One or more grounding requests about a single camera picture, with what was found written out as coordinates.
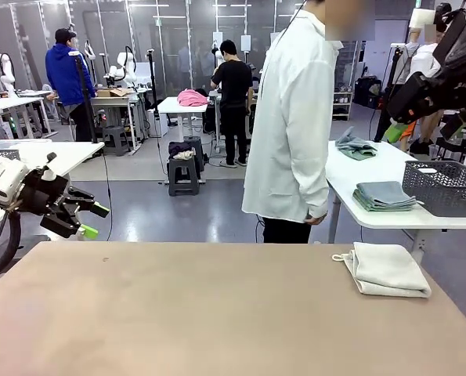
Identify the crumpled blue-grey towel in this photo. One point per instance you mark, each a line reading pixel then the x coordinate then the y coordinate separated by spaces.
pixel 348 139

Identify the cardboard box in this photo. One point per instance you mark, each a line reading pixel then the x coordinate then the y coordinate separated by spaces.
pixel 113 92

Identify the man in blue hoodie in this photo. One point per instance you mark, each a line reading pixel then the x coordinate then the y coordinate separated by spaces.
pixel 64 74

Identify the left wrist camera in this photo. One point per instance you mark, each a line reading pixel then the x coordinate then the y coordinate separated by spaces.
pixel 49 172

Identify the pink hoodie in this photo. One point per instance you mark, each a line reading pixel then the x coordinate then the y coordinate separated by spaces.
pixel 193 98

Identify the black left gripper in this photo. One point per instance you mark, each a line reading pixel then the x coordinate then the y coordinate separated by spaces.
pixel 44 192

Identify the right forearm white sleeve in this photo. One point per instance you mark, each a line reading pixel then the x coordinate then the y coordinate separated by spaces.
pixel 315 184

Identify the white rectangular panel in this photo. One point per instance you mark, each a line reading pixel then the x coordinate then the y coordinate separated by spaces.
pixel 275 39
pixel 217 40
pixel 246 43

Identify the grey step stool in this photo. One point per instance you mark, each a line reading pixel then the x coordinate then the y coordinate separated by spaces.
pixel 200 150
pixel 115 139
pixel 183 184

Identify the dark-haired person black trousers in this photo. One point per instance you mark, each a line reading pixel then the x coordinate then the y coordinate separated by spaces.
pixel 234 86

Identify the grey plastic basket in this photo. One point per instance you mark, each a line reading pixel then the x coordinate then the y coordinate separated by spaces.
pixel 5 152
pixel 440 188

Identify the white side table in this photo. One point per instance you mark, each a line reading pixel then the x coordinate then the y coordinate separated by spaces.
pixel 373 172
pixel 72 152

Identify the long white desk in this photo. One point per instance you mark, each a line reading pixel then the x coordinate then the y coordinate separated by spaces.
pixel 13 103

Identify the mint green towel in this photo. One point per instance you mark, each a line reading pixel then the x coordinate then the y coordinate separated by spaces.
pixel 367 206

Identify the black tripod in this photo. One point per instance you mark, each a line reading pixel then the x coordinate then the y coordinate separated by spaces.
pixel 389 86

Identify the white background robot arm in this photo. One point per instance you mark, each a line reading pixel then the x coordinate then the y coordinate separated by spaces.
pixel 125 66
pixel 1 70

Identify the white towel with loop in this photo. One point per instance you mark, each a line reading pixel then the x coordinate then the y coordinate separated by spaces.
pixel 389 270

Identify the thin black pole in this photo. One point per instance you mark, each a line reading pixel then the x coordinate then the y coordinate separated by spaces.
pixel 151 78

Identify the person in white shirt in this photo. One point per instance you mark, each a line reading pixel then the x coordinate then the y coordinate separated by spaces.
pixel 287 117

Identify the white standing desk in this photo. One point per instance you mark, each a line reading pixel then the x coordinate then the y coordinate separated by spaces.
pixel 174 105

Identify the white work desk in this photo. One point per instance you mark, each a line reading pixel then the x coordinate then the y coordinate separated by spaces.
pixel 134 117

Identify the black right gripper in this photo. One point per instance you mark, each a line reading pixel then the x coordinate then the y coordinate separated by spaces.
pixel 463 94

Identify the black suitcase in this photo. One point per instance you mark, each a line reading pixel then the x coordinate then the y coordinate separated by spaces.
pixel 367 92

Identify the dark clothes pile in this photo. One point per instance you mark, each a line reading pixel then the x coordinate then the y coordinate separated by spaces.
pixel 179 149

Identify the folded blue-grey towel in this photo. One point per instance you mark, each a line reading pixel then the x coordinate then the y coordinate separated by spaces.
pixel 381 190

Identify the person's right hand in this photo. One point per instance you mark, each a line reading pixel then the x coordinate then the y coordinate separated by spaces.
pixel 315 218

